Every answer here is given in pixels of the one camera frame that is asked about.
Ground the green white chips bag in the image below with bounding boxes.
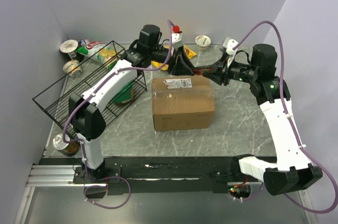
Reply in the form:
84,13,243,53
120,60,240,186
76,41,118,70

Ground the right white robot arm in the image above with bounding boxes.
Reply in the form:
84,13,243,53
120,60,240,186
201,44,323,195

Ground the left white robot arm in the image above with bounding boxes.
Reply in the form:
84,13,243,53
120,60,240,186
66,22,195,183

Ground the aluminium rail frame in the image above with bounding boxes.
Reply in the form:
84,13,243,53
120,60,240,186
25,164,80,188

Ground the white yogurt cup lying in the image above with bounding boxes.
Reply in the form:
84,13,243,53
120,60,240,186
63,60,82,78

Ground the red black utility knife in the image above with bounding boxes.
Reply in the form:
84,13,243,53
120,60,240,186
192,66,216,75

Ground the brown cardboard express box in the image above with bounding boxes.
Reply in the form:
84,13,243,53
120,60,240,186
152,76,215,132

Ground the blue white small packet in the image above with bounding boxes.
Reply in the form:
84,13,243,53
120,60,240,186
79,39,91,50

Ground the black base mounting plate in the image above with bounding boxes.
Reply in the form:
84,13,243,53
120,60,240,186
73,156,257,195

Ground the green lidded jar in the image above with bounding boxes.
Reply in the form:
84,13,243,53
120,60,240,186
111,81,134,106

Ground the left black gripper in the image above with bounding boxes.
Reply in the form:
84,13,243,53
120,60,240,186
149,45,195,77

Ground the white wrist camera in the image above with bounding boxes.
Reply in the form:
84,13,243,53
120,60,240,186
220,37,238,68
171,25,184,49

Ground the black wire rack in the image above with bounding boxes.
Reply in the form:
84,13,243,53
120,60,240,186
32,40,148,140

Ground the white yogurt cup upright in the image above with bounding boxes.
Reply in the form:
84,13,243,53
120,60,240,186
60,40,78,60

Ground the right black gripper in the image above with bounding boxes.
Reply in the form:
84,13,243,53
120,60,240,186
202,54,258,86

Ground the yellow Lays chips bag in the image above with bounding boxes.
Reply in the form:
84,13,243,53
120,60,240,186
152,45,196,71

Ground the metal tin can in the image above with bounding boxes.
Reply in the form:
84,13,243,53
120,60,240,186
52,134,80,157

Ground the white yogurt cup rear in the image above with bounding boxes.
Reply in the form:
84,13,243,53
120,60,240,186
195,35,211,51

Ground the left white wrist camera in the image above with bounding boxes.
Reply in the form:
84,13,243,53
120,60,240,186
171,25,184,49

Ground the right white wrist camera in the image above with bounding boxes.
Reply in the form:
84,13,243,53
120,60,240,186
220,37,238,68

